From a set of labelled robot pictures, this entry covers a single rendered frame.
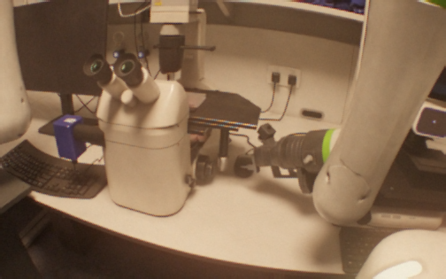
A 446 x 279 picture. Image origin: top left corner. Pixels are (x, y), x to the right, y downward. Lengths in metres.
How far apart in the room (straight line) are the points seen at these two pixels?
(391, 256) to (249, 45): 1.12
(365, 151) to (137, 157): 0.44
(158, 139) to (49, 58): 0.67
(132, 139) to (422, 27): 0.53
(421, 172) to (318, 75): 0.70
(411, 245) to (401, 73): 0.16
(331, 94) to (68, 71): 1.08
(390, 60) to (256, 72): 1.03
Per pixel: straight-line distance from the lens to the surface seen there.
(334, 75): 1.29
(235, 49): 1.28
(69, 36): 1.03
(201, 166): 0.74
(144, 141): 0.58
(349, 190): 0.39
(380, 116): 0.33
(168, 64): 0.74
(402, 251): 0.27
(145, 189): 0.65
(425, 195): 0.80
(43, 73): 1.14
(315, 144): 0.57
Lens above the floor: 1.21
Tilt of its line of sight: 26 degrees down
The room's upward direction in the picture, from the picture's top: 4 degrees clockwise
